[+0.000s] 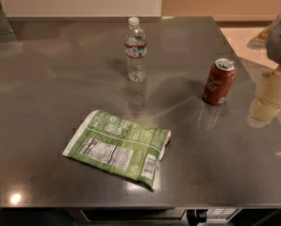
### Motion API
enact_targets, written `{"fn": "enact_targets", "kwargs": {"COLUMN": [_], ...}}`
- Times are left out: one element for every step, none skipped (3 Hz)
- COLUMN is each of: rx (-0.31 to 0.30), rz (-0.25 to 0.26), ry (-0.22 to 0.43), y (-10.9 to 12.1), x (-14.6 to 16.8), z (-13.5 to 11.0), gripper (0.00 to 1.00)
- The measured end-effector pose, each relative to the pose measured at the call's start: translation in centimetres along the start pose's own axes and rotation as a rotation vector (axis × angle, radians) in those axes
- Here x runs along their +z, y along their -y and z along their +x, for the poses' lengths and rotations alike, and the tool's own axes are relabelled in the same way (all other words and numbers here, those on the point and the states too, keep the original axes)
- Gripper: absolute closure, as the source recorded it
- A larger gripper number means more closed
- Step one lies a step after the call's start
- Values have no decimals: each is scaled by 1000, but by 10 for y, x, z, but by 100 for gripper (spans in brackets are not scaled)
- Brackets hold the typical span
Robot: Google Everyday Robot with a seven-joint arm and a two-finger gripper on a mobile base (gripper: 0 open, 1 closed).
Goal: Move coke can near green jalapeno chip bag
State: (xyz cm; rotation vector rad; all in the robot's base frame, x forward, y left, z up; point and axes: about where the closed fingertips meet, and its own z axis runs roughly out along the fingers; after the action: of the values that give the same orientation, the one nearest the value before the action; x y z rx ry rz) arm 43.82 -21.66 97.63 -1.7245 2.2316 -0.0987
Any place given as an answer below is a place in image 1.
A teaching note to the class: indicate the green jalapeno chip bag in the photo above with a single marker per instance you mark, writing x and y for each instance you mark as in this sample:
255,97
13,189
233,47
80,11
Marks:
124,148

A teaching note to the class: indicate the red coke can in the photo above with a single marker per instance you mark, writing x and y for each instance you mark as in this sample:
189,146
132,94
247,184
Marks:
219,81

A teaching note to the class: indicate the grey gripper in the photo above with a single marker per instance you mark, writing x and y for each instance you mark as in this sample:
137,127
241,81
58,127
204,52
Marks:
280,40

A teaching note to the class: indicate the clear plastic water bottle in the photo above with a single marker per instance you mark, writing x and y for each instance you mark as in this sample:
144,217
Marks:
135,50

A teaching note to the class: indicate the drawer under table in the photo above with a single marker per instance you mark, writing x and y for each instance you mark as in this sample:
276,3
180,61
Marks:
134,214

